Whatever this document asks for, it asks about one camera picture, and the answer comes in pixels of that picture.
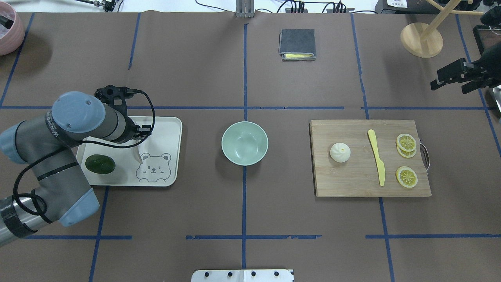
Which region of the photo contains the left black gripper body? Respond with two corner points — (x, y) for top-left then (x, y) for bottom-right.
(95, 85), (152, 139)

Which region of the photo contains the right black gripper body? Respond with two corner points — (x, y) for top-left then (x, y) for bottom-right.
(431, 46), (501, 94)

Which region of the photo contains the white steamed bun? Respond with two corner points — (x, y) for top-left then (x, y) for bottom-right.
(329, 143), (351, 163)

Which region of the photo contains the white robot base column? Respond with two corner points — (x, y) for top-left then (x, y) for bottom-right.
(191, 268), (295, 282)

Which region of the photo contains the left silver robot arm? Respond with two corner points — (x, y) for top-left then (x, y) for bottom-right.
(1, 85), (155, 246)

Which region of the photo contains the pink bowl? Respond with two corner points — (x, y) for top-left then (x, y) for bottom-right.
(0, 2), (25, 56)

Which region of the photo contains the mint green bowl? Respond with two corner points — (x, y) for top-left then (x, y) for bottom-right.
(221, 121), (269, 166)

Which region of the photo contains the green avocado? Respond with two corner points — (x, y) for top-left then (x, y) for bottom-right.
(85, 154), (116, 175)

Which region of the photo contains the cream bear tray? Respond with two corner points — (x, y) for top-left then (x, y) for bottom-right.
(76, 117), (183, 187)

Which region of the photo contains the wooden mug tree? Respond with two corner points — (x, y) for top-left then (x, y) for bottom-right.
(400, 0), (484, 58)

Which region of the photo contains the lemon slice top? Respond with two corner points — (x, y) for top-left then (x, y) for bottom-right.
(396, 133), (417, 152)

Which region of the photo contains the lemon slice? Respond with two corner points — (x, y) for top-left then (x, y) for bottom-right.
(397, 148), (417, 158)
(396, 133), (417, 152)
(395, 166), (418, 188)

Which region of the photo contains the lemon slice middle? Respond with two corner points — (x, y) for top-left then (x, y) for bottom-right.
(397, 148), (417, 158)

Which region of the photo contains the lemon slice bottom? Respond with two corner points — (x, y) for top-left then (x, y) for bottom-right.
(395, 166), (418, 188)

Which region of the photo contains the yellow plastic knife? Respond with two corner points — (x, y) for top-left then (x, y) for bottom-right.
(368, 129), (386, 187)

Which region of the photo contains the bamboo cutting board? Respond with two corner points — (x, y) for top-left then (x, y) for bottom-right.
(309, 119), (432, 197)

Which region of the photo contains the grey folded cloth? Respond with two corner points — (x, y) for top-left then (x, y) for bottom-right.
(278, 29), (317, 61)

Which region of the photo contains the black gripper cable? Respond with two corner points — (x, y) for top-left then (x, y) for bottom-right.
(13, 89), (156, 228)

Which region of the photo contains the aluminium frame post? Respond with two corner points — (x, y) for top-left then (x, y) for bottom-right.
(235, 0), (255, 18)

